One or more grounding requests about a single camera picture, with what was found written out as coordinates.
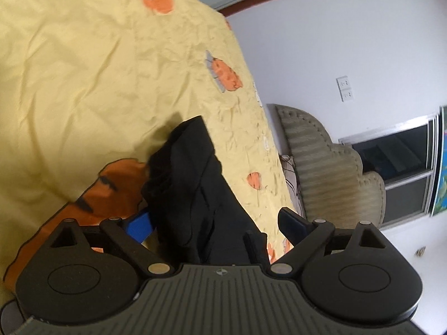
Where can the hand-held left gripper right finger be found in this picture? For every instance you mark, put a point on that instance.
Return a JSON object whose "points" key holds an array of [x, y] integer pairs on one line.
{"points": [[292, 228]]}

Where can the yellow printed blanket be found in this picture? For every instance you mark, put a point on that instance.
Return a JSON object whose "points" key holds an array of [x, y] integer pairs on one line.
{"points": [[87, 76]]}

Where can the black pants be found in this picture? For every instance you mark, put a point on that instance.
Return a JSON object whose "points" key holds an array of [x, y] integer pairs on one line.
{"points": [[199, 199]]}

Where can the olive padded headboard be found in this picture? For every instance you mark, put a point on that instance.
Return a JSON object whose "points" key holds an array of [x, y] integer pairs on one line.
{"points": [[324, 171]]}

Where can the colourful wall poster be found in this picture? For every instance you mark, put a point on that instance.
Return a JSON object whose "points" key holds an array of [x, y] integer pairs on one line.
{"points": [[440, 167]]}

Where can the grey patterned pillow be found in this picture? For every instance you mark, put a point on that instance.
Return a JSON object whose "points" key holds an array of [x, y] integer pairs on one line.
{"points": [[291, 181]]}

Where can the white wall socket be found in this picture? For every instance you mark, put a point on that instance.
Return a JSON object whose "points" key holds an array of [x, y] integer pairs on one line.
{"points": [[346, 96], [343, 82]]}

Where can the small dark wall fixture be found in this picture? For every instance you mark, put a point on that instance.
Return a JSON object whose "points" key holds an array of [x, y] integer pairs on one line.
{"points": [[420, 251]]}

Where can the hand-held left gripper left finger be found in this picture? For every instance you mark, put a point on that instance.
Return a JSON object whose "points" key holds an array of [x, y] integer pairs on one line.
{"points": [[140, 227]]}

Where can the dark window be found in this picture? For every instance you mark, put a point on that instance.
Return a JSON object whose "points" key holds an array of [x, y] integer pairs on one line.
{"points": [[394, 167]]}

